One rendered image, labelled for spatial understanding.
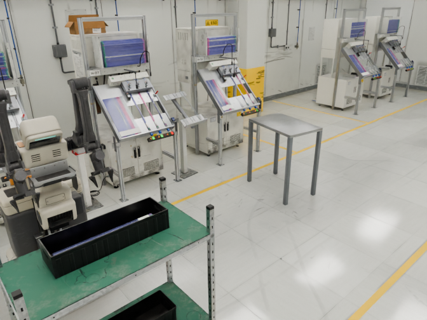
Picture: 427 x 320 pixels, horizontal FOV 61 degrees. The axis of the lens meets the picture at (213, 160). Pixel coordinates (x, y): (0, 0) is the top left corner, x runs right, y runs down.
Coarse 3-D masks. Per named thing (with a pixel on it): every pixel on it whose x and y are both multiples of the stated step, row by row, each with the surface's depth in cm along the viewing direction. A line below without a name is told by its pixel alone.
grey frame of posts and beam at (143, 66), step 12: (144, 24) 410; (84, 36) 371; (144, 36) 415; (84, 48) 374; (84, 60) 379; (108, 72) 396; (120, 72) 405; (96, 120) 406; (96, 132) 410; (120, 156) 383; (120, 168) 388; (120, 180) 392
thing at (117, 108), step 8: (104, 104) 388; (112, 104) 392; (120, 104) 396; (112, 112) 387; (120, 112) 391; (128, 112) 396; (112, 120) 383; (120, 120) 386; (128, 120) 391; (120, 128) 382; (128, 128) 386; (136, 128) 391; (128, 136) 382
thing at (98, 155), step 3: (99, 144) 221; (84, 147) 219; (99, 147) 221; (87, 150) 216; (93, 150) 214; (96, 150) 212; (99, 150) 213; (87, 153) 219; (93, 153) 215; (96, 153) 211; (99, 153) 212; (102, 153) 214; (93, 156) 214; (96, 156) 211; (99, 156) 212; (102, 156) 213; (96, 159) 214; (99, 159) 212
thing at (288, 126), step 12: (252, 120) 406; (264, 120) 405; (276, 120) 404; (288, 120) 404; (300, 120) 403; (252, 132) 417; (276, 132) 374; (288, 132) 366; (300, 132) 365; (312, 132) 372; (252, 144) 423; (276, 144) 444; (288, 144) 362; (276, 156) 451; (288, 156) 366; (276, 168) 458; (288, 168) 372; (288, 180) 378; (312, 180) 403; (312, 192) 407
